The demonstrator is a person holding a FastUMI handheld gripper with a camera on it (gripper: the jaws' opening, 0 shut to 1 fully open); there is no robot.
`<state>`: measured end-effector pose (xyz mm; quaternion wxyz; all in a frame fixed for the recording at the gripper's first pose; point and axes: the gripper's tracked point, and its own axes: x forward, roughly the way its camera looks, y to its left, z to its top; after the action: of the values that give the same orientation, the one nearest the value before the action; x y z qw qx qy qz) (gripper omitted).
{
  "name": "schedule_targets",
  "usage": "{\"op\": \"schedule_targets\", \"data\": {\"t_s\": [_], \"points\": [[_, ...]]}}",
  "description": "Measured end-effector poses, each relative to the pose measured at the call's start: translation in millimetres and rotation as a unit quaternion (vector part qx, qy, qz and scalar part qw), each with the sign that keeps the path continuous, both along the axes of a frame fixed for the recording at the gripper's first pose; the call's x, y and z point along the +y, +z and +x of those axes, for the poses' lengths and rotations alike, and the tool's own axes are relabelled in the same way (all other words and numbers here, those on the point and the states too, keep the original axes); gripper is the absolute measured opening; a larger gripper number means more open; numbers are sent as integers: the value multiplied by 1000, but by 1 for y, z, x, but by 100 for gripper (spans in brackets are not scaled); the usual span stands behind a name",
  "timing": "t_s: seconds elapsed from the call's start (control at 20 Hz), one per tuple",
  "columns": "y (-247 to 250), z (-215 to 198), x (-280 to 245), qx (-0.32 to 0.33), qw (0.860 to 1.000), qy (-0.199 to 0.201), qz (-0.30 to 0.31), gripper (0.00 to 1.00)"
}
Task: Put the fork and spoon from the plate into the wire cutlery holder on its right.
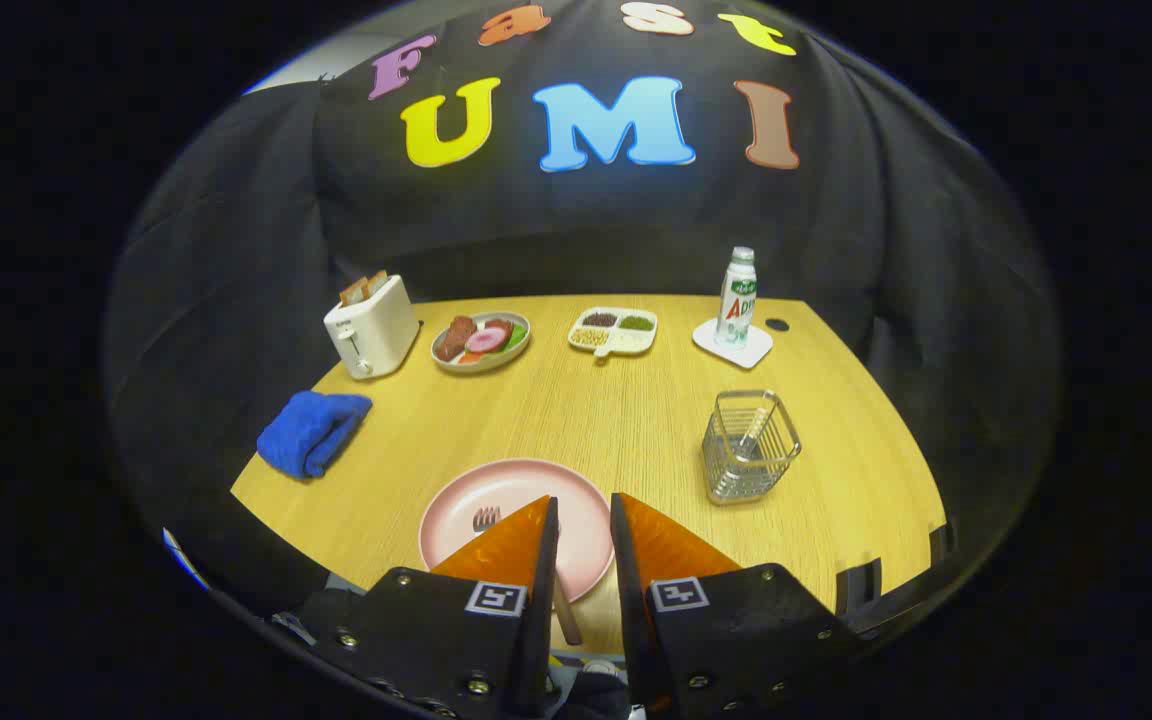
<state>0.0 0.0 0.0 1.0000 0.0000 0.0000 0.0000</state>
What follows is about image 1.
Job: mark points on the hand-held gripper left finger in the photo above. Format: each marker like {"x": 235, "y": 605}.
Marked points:
{"x": 546, "y": 600}

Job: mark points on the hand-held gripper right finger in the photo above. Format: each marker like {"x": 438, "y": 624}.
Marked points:
{"x": 624, "y": 600}

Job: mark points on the pink round plate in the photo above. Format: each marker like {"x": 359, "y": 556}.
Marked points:
{"x": 526, "y": 488}

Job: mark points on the black table edge clamp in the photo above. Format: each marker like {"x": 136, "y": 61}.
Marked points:
{"x": 941, "y": 541}
{"x": 858, "y": 585}

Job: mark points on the grey oval food plate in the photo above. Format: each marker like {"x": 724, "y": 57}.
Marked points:
{"x": 481, "y": 364}

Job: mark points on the white divided snack dish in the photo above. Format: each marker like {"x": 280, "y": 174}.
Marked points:
{"x": 631, "y": 341}

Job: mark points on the pile of yellow beans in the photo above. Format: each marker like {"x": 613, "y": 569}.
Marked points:
{"x": 589, "y": 337}

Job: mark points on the green lettuce leaf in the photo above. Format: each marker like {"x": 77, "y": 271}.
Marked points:
{"x": 516, "y": 336}

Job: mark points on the pink ham slice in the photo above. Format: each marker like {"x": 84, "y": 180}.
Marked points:
{"x": 485, "y": 340}

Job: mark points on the pile of green beans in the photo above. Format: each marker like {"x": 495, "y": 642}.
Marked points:
{"x": 636, "y": 323}

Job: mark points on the brown meat patty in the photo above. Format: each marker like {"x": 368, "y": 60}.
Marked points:
{"x": 456, "y": 337}

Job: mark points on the white square coaster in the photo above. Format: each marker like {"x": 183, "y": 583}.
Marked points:
{"x": 753, "y": 353}

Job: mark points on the reddish brown sausage piece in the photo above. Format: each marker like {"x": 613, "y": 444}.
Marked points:
{"x": 498, "y": 325}

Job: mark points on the pile of dark beans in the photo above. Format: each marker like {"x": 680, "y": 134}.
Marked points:
{"x": 599, "y": 319}

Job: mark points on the blue folded cloth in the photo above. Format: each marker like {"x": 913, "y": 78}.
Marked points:
{"x": 311, "y": 432}

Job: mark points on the cream white toaster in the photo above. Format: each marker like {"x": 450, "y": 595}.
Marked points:
{"x": 381, "y": 328}

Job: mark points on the white drink bottle green label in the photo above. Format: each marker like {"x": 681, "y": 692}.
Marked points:
{"x": 737, "y": 300}

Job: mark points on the brown toast slice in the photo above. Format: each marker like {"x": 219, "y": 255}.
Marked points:
{"x": 353, "y": 292}
{"x": 377, "y": 282}

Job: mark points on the colourful computer monitor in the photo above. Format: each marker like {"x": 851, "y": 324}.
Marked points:
{"x": 184, "y": 560}

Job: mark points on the black backdrop cloth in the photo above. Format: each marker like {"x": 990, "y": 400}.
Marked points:
{"x": 586, "y": 220}

